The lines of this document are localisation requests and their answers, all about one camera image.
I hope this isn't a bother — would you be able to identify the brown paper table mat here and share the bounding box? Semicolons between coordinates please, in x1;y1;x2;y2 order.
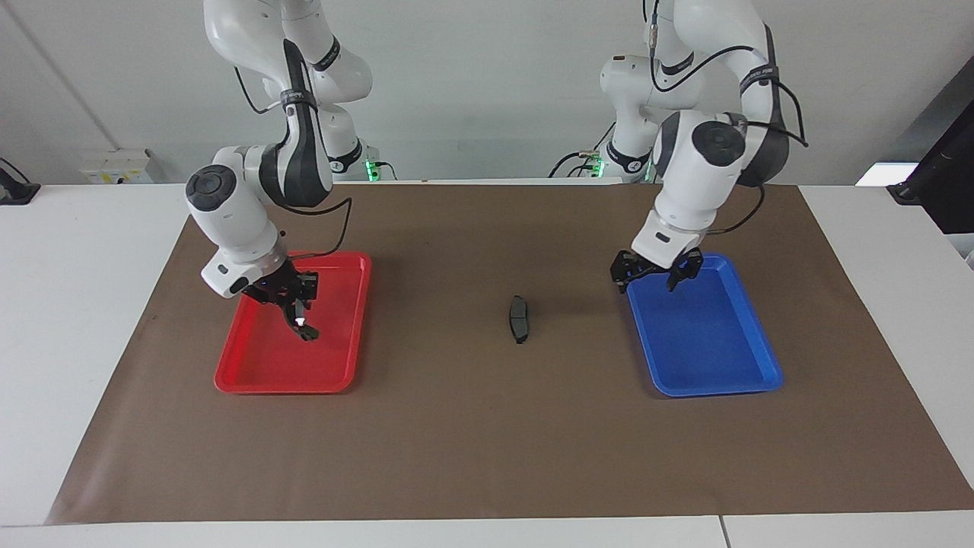
44;183;974;527

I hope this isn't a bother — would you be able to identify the white wall socket box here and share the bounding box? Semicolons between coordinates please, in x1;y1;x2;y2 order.
80;148;157;185

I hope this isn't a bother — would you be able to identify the red plastic tray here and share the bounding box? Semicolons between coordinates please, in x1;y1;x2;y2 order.
214;252;373;395

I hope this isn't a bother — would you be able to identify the black monitor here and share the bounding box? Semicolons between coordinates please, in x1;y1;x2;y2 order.
886;99;974;237

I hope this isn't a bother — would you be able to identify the blue plastic tray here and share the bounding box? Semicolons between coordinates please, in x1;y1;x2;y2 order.
625;253;785;398

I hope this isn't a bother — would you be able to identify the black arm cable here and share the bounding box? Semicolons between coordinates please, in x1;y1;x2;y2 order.
232;65;353;260
643;0;809;233

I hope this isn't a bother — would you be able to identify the black base cable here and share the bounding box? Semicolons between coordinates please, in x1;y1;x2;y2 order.
549;122;616;180

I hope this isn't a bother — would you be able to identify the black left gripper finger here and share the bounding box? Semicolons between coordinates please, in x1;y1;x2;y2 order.
610;250;649;295
667;247;705;293

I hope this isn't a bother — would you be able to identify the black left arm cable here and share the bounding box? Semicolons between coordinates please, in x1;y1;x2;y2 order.
643;0;809;233

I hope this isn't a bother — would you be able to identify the dark brake pad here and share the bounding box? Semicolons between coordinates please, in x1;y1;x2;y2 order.
508;295;532;345

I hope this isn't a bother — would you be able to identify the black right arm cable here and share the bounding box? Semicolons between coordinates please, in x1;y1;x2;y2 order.
232;65;353;260

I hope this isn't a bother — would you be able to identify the white flat box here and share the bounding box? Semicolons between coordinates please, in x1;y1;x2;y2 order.
855;161;919;188

